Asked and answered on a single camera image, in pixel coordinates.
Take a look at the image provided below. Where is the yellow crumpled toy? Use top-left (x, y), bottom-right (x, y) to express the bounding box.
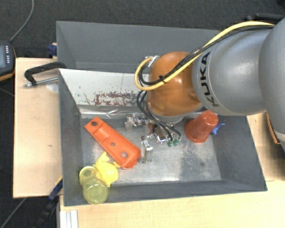
top-left (92, 151), bottom-right (121, 188)

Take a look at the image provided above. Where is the grey metal bin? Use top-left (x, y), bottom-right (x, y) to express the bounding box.
top-left (56, 20), bottom-right (268, 207)

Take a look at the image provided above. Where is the small blue toy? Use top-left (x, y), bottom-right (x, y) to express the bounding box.
top-left (210, 123), bottom-right (226, 136)

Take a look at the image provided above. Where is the orange flat block with holes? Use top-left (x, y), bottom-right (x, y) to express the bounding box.
top-left (84, 116), bottom-right (142, 170)

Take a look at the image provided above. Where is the red-brown plastic cup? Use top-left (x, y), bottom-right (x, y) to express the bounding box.
top-left (184, 110), bottom-right (219, 144)

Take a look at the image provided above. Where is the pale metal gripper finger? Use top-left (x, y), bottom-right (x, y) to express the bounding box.
top-left (125, 113), bottom-right (147, 132)
top-left (139, 139), bottom-right (154, 164)

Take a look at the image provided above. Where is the yellow translucent plastic cup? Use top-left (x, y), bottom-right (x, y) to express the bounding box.
top-left (82, 182), bottom-right (109, 205)
top-left (79, 165), bottom-right (102, 187)

